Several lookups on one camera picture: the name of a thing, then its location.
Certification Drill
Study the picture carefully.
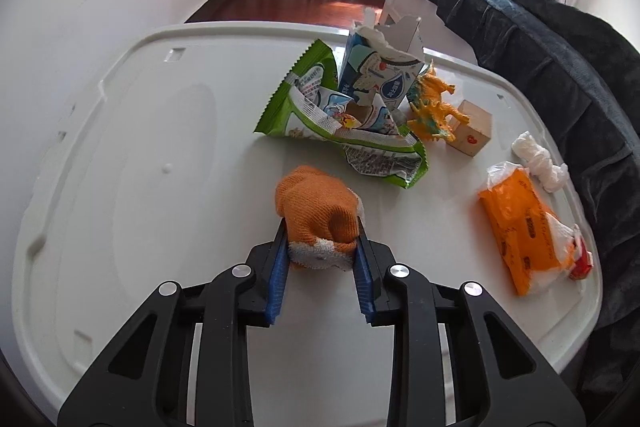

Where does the wooden cube with heart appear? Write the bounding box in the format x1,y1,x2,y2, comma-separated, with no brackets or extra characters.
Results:
447,100,492,157

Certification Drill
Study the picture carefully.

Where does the green snack wrapper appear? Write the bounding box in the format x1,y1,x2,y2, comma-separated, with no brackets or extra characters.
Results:
255,39,428,188

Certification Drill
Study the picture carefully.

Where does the dark blue bed blanket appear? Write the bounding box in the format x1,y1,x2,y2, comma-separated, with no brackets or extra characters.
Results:
427,0,639,426

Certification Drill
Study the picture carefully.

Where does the orange toy dinosaur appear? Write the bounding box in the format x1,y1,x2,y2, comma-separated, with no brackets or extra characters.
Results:
407,62,470,143

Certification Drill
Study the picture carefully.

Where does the white tissue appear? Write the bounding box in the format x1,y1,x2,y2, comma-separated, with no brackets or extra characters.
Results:
511,131,570,193

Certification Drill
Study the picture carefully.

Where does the white plastic table top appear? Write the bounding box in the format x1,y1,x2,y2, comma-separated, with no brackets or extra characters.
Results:
12,22,602,415

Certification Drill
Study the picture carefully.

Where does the orange and white sock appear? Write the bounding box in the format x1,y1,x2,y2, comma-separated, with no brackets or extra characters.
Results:
274,166,364,271

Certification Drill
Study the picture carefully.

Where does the orange tissue packet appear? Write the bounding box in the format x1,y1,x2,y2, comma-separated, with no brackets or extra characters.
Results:
478,161,594,297

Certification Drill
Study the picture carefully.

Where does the blue white milk carton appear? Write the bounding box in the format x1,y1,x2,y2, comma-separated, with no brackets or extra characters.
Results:
338,10,425,110

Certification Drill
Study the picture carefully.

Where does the white bed frame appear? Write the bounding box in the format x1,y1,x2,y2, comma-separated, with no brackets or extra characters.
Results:
380,0,477,65

